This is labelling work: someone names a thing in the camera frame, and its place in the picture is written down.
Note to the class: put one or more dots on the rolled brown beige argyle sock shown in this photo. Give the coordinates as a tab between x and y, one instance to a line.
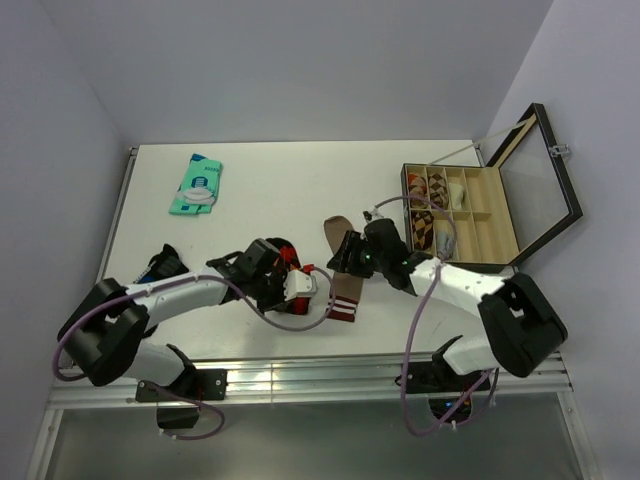
438	191

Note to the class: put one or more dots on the rolled white sock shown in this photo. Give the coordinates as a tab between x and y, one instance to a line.
456	196

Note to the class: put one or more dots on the mint green sock pair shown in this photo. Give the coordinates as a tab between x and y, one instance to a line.
199	188

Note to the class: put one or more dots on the black compartment box with lid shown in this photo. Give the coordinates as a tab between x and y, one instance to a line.
515	203

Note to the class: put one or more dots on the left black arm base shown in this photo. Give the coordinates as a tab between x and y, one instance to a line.
181	405

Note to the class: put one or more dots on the rolled dark brown argyle sock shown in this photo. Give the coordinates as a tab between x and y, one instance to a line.
422	230

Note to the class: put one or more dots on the black red yellow argyle sock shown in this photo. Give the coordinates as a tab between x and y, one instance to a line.
271	297

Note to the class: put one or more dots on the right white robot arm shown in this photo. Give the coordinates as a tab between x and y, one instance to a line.
521	328

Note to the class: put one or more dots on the brown sock with striped cuff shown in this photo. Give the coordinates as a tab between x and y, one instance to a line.
348	288

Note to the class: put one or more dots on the rolled orange beige argyle sock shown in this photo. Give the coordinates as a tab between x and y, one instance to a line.
417	190

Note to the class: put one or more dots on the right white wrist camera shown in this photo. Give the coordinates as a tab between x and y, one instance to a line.
372	215

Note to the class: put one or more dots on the black blue grey sock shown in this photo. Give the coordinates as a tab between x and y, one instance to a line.
165	264

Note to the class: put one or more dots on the aluminium table edge rail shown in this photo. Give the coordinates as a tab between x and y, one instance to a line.
260	382

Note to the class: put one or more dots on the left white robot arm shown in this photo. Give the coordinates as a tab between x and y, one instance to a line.
106	335

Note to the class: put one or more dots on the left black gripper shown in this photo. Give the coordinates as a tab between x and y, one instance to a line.
263	307

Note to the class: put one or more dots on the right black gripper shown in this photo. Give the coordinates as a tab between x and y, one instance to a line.
353	242

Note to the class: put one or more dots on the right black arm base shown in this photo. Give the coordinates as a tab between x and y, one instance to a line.
430	378

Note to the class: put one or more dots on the rolled light blue sock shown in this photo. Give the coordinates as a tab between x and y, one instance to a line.
445	244

